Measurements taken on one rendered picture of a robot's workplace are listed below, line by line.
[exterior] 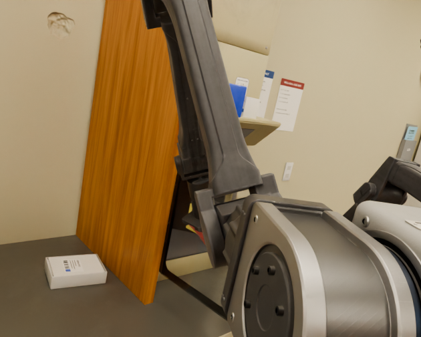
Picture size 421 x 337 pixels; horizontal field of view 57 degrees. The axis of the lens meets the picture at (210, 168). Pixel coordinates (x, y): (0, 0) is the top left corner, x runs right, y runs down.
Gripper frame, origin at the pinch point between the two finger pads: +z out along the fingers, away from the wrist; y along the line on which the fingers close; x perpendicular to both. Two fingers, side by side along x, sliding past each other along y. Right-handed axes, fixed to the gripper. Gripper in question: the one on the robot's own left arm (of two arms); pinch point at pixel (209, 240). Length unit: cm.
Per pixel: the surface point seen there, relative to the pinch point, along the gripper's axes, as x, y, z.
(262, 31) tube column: -18, -52, -40
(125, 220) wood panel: -31.2, 5.7, 3.6
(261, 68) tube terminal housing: -18, -50, -29
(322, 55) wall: -51, -150, -3
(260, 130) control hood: -10.0, -37.2, -13.6
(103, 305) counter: -20.3, 24.8, 16.3
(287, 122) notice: -54, -116, 26
